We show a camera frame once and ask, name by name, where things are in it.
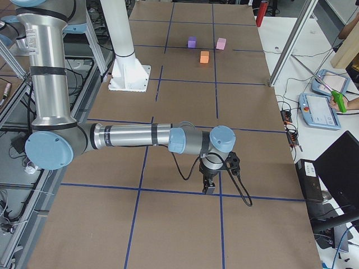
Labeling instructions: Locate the far blue teach pendant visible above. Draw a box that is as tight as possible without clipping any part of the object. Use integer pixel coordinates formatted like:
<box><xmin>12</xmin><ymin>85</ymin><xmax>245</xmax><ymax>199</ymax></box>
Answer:
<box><xmin>311</xmin><ymin>69</ymin><xmax>349</xmax><ymax>96</ymax></box>

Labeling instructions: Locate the aluminium side frame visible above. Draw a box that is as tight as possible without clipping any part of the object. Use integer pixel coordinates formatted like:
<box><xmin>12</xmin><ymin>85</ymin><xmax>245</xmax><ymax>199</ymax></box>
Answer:
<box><xmin>1</xmin><ymin>1</ymin><xmax>111</xmax><ymax>268</ymax></box>

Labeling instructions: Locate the blue teach pendant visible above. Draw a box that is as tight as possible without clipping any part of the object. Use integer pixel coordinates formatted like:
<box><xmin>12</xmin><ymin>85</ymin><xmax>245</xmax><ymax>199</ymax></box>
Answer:
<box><xmin>298</xmin><ymin>93</ymin><xmax>341</xmax><ymax>131</ymax></box>
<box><xmin>311</xmin><ymin>69</ymin><xmax>349</xmax><ymax>96</ymax></box>

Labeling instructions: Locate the aluminium frame post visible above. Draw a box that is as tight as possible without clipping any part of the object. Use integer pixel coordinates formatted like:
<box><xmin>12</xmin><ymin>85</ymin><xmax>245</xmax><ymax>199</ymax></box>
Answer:
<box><xmin>269</xmin><ymin>0</ymin><xmax>318</xmax><ymax>87</ymax></box>

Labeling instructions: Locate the pink foam block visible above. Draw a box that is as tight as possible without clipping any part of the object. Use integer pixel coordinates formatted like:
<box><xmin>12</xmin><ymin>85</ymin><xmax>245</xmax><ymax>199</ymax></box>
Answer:
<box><xmin>216</xmin><ymin>38</ymin><xmax>227</xmax><ymax>50</ymax></box>

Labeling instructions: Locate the white pedestal column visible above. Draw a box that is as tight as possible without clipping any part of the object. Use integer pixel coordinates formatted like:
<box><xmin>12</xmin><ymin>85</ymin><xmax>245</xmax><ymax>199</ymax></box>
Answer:
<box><xmin>101</xmin><ymin>0</ymin><xmax>151</xmax><ymax>92</ymax></box>

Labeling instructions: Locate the orange black connector block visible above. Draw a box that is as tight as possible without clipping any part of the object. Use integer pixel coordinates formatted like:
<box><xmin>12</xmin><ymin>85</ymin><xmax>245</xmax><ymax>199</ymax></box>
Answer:
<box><xmin>280</xmin><ymin>109</ymin><xmax>292</xmax><ymax>124</ymax></box>

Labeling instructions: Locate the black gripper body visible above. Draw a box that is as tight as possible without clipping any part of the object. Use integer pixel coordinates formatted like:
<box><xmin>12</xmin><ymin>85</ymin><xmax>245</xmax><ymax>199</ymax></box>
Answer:
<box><xmin>199</xmin><ymin>160</ymin><xmax>222</xmax><ymax>182</ymax></box>

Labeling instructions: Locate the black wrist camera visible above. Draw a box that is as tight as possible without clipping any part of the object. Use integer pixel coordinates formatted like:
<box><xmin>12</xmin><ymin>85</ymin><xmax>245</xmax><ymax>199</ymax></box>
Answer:
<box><xmin>225</xmin><ymin>151</ymin><xmax>240</xmax><ymax>176</ymax></box>

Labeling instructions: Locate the purple foam block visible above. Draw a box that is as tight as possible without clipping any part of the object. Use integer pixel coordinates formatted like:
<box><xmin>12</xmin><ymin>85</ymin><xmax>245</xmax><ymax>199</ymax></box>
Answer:
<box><xmin>187</xmin><ymin>36</ymin><xmax>197</xmax><ymax>48</ymax></box>

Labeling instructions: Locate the green handled reacher grabber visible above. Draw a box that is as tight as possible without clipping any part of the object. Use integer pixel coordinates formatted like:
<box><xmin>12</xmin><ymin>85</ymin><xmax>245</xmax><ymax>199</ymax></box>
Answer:
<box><xmin>291</xmin><ymin>54</ymin><xmax>347</xmax><ymax>113</ymax></box>

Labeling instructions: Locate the person's hand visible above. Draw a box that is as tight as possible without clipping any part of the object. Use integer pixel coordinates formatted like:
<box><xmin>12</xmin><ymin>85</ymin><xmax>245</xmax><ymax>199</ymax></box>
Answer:
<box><xmin>330</xmin><ymin>96</ymin><xmax>348</xmax><ymax>112</ymax></box>

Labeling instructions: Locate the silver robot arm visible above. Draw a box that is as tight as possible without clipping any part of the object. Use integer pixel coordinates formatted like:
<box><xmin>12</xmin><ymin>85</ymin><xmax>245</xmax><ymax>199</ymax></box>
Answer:
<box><xmin>15</xmin><ymin>1</ymin><xmax>240</xmax><ymax>194</ymax></box>

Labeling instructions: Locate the black monitor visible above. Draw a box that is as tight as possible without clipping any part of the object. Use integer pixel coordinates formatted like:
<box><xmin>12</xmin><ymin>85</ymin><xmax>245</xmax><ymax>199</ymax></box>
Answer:
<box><xmin>312</xmin><ymin>131</ymin><xmax>358</xmax><ymax>233</ymax></box>

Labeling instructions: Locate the black camera cable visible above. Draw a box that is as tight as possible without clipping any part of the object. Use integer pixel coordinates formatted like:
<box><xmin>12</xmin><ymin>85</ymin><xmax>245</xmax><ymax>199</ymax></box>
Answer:
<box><xmin>171</xmin><ymin>152</ymin><xmax>254</xmax><ymax>207</ymax></box>

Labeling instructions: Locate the orange foam block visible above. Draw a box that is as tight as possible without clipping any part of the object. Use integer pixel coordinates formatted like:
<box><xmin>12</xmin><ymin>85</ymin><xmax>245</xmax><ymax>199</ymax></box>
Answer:
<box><xmin>200</xmin><ymin>50</ymin><xmax>210</xmax><ymax>64</ymax></box>

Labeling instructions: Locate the near blue teach pendant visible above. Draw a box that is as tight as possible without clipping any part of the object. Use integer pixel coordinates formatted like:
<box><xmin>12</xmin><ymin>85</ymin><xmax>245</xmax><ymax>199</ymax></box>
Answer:
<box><xmin>298</xmin><ymin>93</ymin><xmax>341</xmax><ymax>131</ymax></box>

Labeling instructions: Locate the red cylinder bottle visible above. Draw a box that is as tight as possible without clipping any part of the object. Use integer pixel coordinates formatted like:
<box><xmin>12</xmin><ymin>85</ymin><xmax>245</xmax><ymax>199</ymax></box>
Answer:
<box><xmin>256</xmin><ymin>1</ymin><xmax>268</xmax><ymax>27</ymax></box>

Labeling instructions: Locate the black computer box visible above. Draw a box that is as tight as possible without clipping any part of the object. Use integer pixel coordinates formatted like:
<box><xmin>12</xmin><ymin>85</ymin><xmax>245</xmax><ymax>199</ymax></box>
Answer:
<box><xmin>295</xmin><ymin>159</ymin><xmax>324</xmax><ymax>203</ymax></box>

